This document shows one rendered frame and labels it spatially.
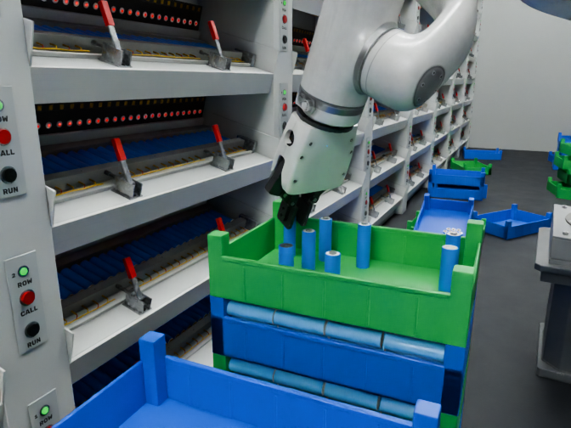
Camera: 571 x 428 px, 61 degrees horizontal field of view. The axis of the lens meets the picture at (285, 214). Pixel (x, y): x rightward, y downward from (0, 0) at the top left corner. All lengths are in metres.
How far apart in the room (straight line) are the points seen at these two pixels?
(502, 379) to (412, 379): 0.72
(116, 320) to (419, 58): 0.59
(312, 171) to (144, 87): 0.31
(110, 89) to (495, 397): 0.97
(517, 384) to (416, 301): 0.77
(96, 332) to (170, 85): 0.40
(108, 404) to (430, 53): 0.47
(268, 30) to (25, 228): 0.70
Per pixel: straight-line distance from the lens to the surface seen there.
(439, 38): 0.54
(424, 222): 2.13
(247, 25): 1.16
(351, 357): 0.57
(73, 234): 0.71
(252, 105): 1.15
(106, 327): 0.81
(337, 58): 0.56
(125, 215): 0.77
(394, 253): 0.71
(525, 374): 1.31
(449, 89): 3.84
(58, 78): 0.68
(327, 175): 0.65
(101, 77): 0.72
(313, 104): 0.58
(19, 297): 0.67
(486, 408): 1.16
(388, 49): 0.53
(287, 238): 0.71
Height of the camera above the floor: 0.66
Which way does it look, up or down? 15 degrees down
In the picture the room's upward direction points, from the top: straight up
